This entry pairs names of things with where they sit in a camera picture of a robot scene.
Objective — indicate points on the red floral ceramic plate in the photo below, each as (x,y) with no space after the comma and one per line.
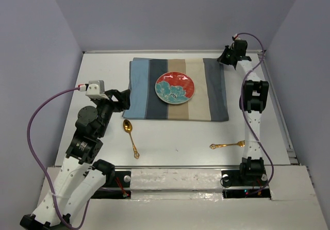
(174,88)

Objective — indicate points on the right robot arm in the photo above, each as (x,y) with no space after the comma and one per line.
(252,102)

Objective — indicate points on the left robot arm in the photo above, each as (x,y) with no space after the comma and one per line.
(80,175)

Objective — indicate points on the gold spoon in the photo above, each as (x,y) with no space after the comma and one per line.
(127,126)

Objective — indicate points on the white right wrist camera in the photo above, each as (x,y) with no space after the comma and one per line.
(235,37)

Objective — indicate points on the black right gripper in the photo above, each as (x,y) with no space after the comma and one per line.
(221,58)

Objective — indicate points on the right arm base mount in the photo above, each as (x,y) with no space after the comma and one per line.
(238,187)

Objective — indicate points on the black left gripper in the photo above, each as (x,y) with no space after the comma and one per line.
(124,97)

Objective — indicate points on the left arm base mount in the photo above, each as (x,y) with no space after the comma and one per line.
(116,188)

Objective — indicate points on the gold fork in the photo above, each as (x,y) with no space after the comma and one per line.
(239,143)

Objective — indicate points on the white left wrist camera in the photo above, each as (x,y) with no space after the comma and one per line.
(96,90)

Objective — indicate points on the striped blue beige placemat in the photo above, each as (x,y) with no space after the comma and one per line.
(209,102)

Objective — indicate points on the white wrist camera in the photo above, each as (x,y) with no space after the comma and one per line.
(96,90)
(235,37)

